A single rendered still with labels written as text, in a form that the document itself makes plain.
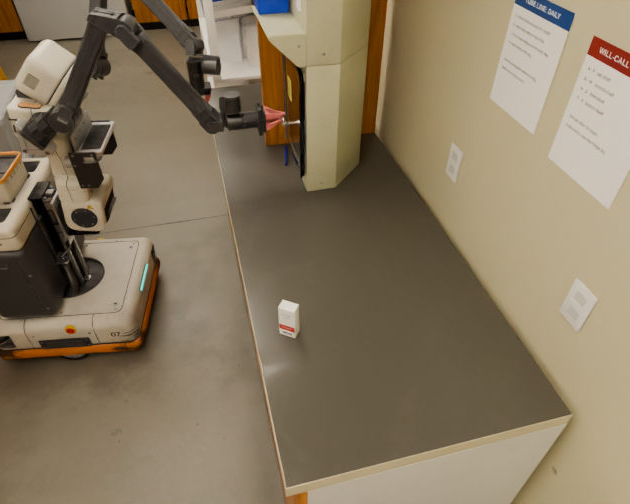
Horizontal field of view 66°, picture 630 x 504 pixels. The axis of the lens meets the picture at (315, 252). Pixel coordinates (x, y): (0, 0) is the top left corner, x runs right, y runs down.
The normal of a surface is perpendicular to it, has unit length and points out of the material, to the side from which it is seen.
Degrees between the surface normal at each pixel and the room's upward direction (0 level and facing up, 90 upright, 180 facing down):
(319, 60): 90
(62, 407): 0
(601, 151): 90
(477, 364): 0
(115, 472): 0
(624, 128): 90
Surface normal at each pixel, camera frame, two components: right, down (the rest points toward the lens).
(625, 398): -0.97, 0.16
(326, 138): 0.25, 0.65
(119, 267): 0.00, -0.74
